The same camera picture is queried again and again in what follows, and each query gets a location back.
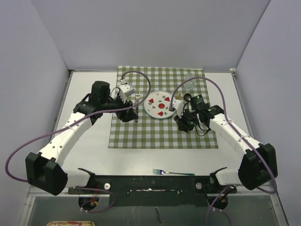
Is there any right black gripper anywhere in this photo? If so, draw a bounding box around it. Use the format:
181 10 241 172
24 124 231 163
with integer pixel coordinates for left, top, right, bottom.
174 108 198 132

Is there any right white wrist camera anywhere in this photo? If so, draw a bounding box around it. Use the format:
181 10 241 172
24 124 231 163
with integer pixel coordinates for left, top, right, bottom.
169 99 184 118

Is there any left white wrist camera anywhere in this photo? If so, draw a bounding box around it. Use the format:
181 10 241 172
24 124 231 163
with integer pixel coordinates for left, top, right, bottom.
118 79 135 100

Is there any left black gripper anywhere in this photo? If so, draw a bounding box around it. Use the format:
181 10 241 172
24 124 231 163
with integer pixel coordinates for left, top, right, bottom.
101 93 138 121

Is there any silver fork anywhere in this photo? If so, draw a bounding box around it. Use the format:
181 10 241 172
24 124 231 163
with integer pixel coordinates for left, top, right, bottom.
135 92 140 123

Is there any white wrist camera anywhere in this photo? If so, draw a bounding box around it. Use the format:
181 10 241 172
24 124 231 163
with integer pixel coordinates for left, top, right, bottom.
118 79 135 100
169 99 184 118

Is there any black spoon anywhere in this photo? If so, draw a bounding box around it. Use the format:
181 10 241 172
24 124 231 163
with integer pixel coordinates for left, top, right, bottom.
183 93 192 103

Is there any white plate with strawberries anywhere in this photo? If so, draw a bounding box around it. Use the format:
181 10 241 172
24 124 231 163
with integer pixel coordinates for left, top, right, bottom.
143 91 174 120

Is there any green white checkered tablecloth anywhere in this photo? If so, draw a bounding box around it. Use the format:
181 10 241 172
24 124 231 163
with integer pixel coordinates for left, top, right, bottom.
108 66 218 149

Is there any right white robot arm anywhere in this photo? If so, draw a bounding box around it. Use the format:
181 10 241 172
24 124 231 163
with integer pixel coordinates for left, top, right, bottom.
170 95 278 193

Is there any purple cable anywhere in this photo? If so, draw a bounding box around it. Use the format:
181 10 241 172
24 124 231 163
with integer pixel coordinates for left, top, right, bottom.
5 71 151 214
169 76 276 226

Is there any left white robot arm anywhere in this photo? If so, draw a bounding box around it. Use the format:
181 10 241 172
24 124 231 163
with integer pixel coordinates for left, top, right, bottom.
25 81 138 195

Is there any yellow rimmed tray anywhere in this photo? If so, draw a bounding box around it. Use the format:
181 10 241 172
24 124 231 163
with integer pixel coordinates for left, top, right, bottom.
47 221 95 226

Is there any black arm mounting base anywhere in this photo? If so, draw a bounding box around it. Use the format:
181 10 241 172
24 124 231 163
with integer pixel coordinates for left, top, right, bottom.
68 175 237 209

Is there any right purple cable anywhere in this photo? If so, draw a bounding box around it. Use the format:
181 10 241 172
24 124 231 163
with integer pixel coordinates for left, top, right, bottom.
169 76 276 226

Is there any iridescent rainbow fork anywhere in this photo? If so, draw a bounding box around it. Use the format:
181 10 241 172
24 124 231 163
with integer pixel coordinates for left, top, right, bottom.
152 169 195 176

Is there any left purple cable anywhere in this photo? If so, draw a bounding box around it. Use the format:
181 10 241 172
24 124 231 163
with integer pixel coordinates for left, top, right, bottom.
5 71 151 214

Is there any clear drinking glass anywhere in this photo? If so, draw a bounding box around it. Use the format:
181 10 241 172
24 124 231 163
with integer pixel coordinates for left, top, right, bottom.
184 73 196 90

